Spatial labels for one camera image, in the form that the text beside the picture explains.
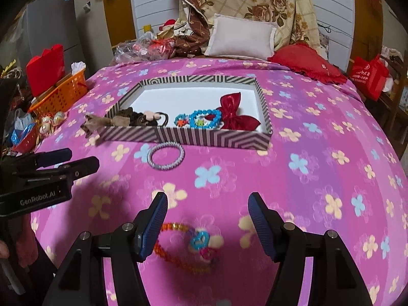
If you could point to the red ruffled cushion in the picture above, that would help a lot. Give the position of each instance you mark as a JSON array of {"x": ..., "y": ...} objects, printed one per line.
[{"x": 302, "y": 59}]

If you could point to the gold and white ornaments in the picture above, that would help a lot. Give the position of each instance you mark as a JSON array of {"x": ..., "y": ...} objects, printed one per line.
[{"x": 52, "y": 121}]

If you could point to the black scrunchie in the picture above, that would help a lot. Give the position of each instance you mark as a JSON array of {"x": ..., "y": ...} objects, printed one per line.
[{"x": 137, "y": 118}]

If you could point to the blue foil wrapper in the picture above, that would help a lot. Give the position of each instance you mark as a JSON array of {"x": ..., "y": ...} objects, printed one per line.
[{"x": 22, "y": 135}]

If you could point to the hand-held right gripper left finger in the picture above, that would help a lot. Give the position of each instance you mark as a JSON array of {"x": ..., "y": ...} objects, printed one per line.
[{"x": 149, "y": 229}]

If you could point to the person's left hand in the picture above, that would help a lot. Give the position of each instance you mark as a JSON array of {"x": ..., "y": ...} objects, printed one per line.
[{"x": 25, "y": 245}]

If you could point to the pink floral blanket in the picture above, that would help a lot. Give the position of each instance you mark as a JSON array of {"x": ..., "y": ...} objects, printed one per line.
[{"x": 318, "y": 181}]

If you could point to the striped cardboard box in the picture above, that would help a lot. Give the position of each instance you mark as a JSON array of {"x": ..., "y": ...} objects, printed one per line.
[{"x": 207, "y": 138}]

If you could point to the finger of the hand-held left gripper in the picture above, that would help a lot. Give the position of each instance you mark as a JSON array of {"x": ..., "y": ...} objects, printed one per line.
[
  {"x": 54, "y": 157},
  {"x": 83, "y": 167}
]

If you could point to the orange plastic basket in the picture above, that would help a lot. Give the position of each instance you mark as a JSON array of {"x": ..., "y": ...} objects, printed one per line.
[{"x": 63, "y": 97}]

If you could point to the white tissue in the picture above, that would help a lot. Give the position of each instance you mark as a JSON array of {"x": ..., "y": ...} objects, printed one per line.
[{"x": 78, "y": 67}]

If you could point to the grey refrigerator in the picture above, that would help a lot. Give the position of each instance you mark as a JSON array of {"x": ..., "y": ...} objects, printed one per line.
[{"x": 47, "y": 28}]

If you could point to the red tote bag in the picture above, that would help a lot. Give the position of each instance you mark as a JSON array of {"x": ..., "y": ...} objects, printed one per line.
[{"x": 369, "y": 76}]

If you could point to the red paper bag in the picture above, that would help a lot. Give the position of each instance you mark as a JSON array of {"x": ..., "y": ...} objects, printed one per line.
[{"x": 44, "y": 70}]

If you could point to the brown patterned quilt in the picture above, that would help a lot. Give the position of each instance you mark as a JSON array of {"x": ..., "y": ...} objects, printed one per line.
[{"x": 191, "y": 35}]

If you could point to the white pillow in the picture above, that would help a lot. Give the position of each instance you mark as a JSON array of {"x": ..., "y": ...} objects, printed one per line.
[{"x": 242, "y": 36}]

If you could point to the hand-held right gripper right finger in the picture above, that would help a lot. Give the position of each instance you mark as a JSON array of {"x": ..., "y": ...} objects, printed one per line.
[{"x": 263, "y": 229}]

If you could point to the yellow bottle cap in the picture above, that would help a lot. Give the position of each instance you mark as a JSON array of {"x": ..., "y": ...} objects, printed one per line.
[{"x": 147, "y": 28}]

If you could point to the clear plastic bag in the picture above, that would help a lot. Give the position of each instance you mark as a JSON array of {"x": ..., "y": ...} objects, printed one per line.
[{"x": 127, "y": 52}]

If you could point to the red satin bow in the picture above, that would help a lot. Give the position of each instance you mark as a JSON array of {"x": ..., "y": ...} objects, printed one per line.
[{"x": 236, "y": 114}]

